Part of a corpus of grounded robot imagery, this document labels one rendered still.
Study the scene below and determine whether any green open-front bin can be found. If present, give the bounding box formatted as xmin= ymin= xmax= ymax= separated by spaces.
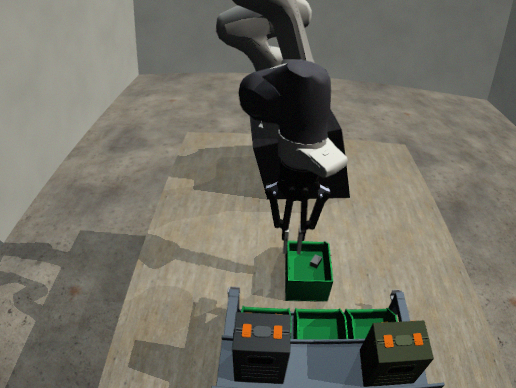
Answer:
xmin=344 ymin=308 xmax=398 ymax=339
xmin=241 ymin=306 xmax=291 ymax=315
xmin=293 ymin=308 xmax=348 ymax=339
xmin=285 ymin=241 xmax=333 ymax=301

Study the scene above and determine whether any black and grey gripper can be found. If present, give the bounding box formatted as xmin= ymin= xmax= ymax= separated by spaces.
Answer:
xmin=265 ymin=159 xmax=330 ymax=254

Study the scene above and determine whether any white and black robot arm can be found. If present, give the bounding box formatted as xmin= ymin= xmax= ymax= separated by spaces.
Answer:
xmin=216 ymin=0 xmax=348 ymax=178

